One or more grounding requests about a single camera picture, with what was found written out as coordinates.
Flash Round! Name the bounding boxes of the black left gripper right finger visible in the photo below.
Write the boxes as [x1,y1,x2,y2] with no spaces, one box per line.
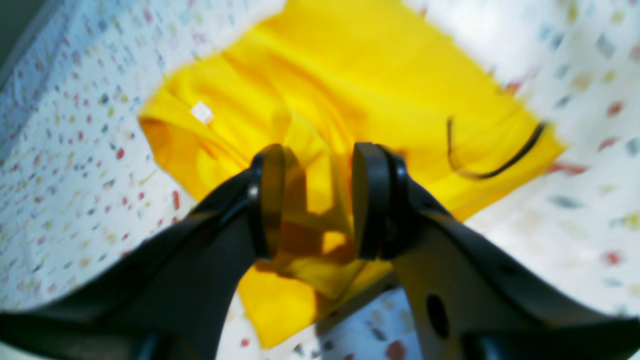
[352,142,640,360]

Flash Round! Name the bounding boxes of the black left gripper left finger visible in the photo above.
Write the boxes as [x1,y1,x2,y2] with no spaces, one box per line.
[1,144,286,360]

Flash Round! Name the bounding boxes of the yellow T-shirt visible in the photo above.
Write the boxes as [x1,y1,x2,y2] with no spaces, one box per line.
[138,0,565,348]

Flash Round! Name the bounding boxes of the terrazzo patterned table cloth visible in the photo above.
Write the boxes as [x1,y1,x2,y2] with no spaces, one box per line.
[0,0,640,360]

